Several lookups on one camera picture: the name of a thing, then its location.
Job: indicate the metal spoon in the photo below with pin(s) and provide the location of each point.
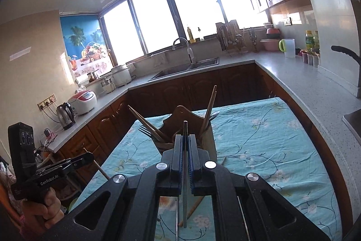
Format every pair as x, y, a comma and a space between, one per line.
215, 116

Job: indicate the row of spice jars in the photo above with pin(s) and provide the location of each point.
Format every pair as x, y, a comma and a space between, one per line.
310, 59

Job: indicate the white wall label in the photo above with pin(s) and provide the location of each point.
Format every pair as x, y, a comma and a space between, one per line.
19, 54

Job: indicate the chrome faucet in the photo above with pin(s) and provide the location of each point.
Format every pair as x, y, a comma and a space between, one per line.
189, 51

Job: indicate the steel electric kettle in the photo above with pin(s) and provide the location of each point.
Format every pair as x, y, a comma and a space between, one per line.
65, 116

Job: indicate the red and white rice cooker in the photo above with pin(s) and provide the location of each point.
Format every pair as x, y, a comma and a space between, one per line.
83, 102

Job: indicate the yellow dish soap bottle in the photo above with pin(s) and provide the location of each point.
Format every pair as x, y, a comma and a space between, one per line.
190, 35

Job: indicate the person's left forearm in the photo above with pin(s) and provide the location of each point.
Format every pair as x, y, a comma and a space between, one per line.
23, 223

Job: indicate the wooden lower cabinets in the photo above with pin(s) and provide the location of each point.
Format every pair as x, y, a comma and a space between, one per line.
197, 88

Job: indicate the steel kitchen sink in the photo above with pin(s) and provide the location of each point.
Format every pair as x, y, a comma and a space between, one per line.
180, 70

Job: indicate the kitchen window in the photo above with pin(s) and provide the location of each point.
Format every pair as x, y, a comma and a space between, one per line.
186, 9

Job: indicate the folded dish towel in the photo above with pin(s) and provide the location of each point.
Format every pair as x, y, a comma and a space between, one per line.
160, 58

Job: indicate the wall socket strip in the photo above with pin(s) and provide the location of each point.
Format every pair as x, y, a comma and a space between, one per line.
46, 101

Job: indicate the person's left hand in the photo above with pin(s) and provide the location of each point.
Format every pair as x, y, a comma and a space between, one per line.
46, 210

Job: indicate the dish rack with utensils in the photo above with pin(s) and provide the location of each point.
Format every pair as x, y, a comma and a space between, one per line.
230, 37

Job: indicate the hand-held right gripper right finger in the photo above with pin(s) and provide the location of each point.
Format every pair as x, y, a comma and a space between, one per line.
191, 167

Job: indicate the clear oil bottle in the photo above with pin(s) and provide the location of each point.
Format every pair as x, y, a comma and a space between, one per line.
316, 40

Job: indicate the pink basin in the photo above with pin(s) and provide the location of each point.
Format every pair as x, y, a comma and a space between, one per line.
269, 44

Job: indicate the white slow cooker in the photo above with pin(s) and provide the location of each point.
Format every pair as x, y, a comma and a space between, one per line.
121, 74

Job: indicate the long wooden stick utensil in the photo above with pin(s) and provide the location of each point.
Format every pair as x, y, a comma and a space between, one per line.
101, 170

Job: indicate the wooden utensil holder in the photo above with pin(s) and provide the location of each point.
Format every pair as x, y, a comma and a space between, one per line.
208, 145

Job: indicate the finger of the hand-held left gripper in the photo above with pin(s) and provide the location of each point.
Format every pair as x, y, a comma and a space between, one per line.
81, 159

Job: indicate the small white appliance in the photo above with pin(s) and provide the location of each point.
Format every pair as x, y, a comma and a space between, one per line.
107, 85

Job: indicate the small wall socket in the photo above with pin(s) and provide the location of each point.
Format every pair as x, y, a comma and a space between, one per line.
287, 21

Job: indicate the pink bowl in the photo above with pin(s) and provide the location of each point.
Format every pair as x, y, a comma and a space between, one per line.
273, 33

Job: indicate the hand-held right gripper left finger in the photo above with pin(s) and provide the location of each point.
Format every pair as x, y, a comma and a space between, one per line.
181, 167

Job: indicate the thin grey utensil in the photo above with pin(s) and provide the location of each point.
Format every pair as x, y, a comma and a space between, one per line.
185, 210

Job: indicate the metal fork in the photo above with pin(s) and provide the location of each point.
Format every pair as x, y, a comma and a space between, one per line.
146, 132

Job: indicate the steel cooktop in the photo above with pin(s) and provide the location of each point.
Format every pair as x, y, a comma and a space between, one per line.
354, 125

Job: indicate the thin metal utensil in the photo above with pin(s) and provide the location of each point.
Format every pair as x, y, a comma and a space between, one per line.
177, 224

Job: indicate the tropical fruit printed blind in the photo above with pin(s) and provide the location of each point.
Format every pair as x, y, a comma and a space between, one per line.
84, 43

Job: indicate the paper towel roll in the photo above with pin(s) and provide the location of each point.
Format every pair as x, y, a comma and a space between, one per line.
82, 80

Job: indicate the yellow green bottle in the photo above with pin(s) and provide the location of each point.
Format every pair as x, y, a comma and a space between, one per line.
309, 40

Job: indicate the floral blue tablecloth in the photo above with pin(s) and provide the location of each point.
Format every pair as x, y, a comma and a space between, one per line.
268, 145

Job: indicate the wooden chopstick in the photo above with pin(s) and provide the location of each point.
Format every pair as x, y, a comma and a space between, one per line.
211, 104
143, 121
153, 132
191, 210
224, 161
209, 116

